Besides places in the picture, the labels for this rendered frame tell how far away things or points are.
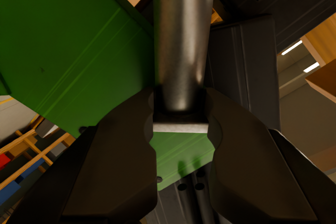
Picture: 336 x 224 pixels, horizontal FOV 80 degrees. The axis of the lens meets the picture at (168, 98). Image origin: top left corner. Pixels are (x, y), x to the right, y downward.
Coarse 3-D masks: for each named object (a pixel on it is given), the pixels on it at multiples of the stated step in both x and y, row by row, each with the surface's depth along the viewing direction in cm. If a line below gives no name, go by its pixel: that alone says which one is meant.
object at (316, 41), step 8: (320, 24) 76; (328, 24) 75; (312, 32) 77; (320, 32) 76; (328, 32) 76; (304, 40) 82; (312, 40) 78; (320, 40) 77; (328, 40) 77; (312, 48) 80; (320, 48) 78; (328, 48) 78; (320, 56) 79; (328, 56) 79; (320, 64) 86
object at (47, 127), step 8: (144, 0) 23; (152, 0) 23; (136, 8) 24; (144, 8) 24; (152, 8) 23; (144, 16) 24; (152, 16) 24; (152, 24) 25; (40, 120) 33; (48, 120) 33; (32, 128) 34; (40, 128) 34; (48, 128) 33; (40, 136) 34
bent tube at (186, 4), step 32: (160, 0) 9; (192, 0) 9; (160, 32) 10; (192, 32) 10; (160, 64) 11; (192, 64) 11; (160, 96) 12; (192, 96) 12; (160, 128) 12; (192, 128) 12
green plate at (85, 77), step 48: (0, 0) 12; (48, 0) 12; (96, 0) 12; (0, 48) 14; (48, 48) 14; (96, 48) 14; (144, 48) 14; (48, 96) 16; (96, 96) 16; (192, 144) 18
